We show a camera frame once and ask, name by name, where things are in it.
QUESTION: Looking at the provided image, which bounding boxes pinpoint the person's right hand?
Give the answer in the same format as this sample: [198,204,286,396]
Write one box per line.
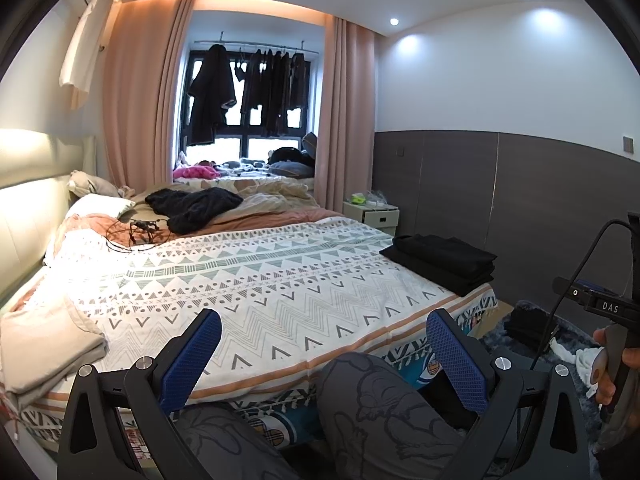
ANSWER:
[592,326,640,403]

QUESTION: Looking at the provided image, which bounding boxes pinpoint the white geometric patterned blanket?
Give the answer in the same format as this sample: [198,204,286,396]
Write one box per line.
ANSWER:
[15,220,496,406]

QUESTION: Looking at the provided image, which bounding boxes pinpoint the cartoon print bed sheet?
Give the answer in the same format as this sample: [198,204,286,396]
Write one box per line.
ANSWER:
[10,292,501,466]

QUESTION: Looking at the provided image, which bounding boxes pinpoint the beige padded headboard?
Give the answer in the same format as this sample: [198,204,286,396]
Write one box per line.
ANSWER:
[0,127,98,306]

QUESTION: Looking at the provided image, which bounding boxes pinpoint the pink curtain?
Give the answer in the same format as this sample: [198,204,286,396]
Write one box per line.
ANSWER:
[102,0,193,198]
[312,15,378,208]

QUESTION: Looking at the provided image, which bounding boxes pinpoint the hanging black jacket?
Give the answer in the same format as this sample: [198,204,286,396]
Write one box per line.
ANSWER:
[186,44,237,146]

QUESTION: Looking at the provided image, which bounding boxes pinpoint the black knit sweater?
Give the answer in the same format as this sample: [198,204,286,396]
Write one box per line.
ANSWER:
[145,187,244,235]

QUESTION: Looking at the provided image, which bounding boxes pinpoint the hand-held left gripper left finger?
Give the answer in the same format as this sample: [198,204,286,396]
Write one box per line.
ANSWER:
[57,308,223,480]

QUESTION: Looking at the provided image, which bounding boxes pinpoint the crumpled beige pink duvet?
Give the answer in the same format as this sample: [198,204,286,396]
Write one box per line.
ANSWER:
[122,177,346,236]

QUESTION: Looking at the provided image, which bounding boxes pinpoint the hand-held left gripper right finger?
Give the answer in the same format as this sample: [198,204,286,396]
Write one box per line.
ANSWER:
[426,308,593,480]

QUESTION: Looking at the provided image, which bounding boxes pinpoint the black cable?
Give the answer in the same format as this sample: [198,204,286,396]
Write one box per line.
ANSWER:
[529,217,633,371]

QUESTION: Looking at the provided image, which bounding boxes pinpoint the dark clothes pile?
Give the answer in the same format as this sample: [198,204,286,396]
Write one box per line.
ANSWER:
[502,305,561,352]

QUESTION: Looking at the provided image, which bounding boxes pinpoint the blue grey shaggy rug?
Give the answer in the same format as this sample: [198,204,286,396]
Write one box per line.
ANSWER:
[477,300,608,461]

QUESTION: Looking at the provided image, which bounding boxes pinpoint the pink garment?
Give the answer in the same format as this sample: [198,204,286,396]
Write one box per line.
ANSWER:
[172,164,221,181]

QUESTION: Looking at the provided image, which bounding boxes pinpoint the white cloth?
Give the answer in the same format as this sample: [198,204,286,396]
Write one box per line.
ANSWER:
[549,337,603,386]

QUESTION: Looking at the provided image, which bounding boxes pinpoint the tangled thin cables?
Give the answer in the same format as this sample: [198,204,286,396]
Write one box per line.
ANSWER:
[107,217,168,251]

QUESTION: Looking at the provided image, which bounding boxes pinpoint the hanging white garment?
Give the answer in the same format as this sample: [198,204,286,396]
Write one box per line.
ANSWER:
[59,0,112,111]

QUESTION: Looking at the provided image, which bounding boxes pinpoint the person's left leg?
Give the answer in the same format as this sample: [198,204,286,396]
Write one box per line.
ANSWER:
[170,402,311,480]

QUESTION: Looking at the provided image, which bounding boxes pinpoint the row of hanging dark clothes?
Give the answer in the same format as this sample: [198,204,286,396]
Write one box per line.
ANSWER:
[240,47,308,136]

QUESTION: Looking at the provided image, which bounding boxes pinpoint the folded beige cloth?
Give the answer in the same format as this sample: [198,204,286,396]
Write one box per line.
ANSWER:
[0,292,110,413]

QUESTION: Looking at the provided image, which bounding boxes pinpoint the folded black clothes stack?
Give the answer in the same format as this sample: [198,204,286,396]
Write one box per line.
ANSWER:
[379,245,497,297]

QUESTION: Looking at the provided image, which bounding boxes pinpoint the dark cushion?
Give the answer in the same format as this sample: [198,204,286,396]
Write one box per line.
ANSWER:
[267,146,316,178]

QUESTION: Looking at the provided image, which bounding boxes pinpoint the beige pillow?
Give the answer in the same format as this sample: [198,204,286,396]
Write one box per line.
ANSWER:
[67,170,133,198]

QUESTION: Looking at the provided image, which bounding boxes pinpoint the white nightstand box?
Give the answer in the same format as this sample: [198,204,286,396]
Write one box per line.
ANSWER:
[342,200,401,235]

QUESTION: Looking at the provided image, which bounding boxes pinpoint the black button shirt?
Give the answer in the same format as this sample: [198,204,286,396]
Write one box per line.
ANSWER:
[390,234,497,268]

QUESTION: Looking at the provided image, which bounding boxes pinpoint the white pillow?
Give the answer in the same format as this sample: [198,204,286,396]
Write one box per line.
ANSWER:
[65,194,137,222]

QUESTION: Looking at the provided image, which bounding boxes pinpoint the metal clothes rail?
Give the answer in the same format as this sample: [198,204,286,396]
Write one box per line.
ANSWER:
[194,32,321,56]

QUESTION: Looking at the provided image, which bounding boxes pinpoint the black framed window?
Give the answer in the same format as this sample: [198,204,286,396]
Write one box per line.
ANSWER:
[182,50,313,166]

